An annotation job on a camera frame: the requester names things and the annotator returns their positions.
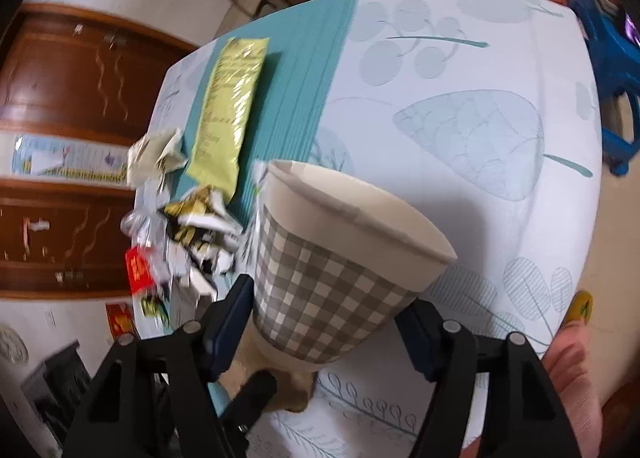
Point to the tree print tablecloth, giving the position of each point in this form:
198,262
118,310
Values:
475,162

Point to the crumpled beige paper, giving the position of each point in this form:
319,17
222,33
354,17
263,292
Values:
157,155

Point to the brown wooden door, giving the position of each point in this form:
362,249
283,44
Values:
75,72
60,238

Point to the crumpled black gold wrapper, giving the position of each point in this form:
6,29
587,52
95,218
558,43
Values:
200,233

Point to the yellow slipper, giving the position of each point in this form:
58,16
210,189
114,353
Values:
579,305

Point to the red gift bag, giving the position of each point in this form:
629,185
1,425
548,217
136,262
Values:
120,320

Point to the small red box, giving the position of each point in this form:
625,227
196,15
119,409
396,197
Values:
140,270

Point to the person's right leg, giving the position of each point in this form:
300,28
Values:
585,388

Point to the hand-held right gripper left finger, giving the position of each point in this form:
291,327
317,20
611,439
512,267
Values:
232,325

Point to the giraffe height chart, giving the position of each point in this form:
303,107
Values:
65,160

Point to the brown bear-shaped paper tray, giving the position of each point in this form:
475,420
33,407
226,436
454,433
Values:
295,388

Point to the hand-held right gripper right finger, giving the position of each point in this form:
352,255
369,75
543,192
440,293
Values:
415,335

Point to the clear plastic blister pack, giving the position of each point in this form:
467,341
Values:
142,225

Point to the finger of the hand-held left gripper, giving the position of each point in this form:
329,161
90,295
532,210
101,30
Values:
257,395

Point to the grey checked paper cup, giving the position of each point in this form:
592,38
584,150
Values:
325,288

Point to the yellow-green plastic packet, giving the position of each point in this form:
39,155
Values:
225,112

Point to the blue plastic stool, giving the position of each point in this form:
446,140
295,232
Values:
612,62

